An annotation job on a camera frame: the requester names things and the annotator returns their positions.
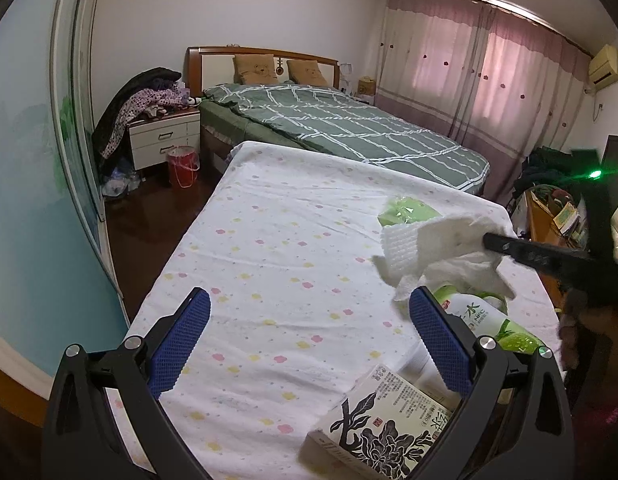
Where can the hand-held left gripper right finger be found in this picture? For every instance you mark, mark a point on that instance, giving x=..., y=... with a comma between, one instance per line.
x=439, y=340

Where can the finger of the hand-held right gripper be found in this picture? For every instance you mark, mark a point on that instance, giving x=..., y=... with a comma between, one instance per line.
x=534, y=256

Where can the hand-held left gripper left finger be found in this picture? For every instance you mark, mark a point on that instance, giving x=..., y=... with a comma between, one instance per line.
x=181, y=340

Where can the white green drink bottle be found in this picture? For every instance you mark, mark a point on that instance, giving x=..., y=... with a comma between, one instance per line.
x=481, y=312

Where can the white box black floral print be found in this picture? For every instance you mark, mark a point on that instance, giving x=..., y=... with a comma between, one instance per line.
x=384, y=425

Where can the person's right hand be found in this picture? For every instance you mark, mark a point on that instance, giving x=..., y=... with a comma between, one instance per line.
x=571, y=332

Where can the white cardboard box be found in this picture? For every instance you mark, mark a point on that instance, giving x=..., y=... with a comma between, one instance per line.
x=519, y=212

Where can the dark clothes heap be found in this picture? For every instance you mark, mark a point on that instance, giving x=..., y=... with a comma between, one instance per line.
x=544, y=167

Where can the green plastic packet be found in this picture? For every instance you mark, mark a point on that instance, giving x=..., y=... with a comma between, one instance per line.
x=406, y=207

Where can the white dotted table sheet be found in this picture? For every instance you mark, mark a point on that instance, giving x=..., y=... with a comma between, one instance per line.
x=289, y=240

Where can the plastic bags on floor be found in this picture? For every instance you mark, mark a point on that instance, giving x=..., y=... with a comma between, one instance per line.
x=118, y=180

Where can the red bucket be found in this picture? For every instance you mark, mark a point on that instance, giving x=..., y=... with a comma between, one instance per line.
x=183, y=167

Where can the cream air conditioner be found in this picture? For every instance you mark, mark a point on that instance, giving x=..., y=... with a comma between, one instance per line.
x=605, y=65

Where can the pink window curtain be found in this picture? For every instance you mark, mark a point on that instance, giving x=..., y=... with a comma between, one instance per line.
x=464, y=70

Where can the white wooden nightstand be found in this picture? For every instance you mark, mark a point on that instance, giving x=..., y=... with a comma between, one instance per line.
x=161, y=135

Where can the teal sliding wardrobe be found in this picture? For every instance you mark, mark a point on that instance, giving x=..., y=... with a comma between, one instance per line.
x=29, y=185

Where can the green checked quilt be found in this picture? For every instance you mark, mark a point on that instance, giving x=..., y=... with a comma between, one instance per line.
x=339, y=120

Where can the yellow tissue box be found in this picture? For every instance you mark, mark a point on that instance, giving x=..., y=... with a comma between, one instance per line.
x=366, y=86

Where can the pile of clothes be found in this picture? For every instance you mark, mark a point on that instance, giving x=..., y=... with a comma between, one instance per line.
x=134, y=100

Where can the small bedside lamp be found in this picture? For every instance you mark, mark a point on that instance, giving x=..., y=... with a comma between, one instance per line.
x=346, y=77

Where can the wooden bed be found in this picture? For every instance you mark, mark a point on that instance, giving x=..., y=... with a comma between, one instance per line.
x=216, y=62

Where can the brown bear pillow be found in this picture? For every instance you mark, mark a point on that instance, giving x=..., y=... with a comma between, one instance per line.
x=256, y=70
x=306, y=72

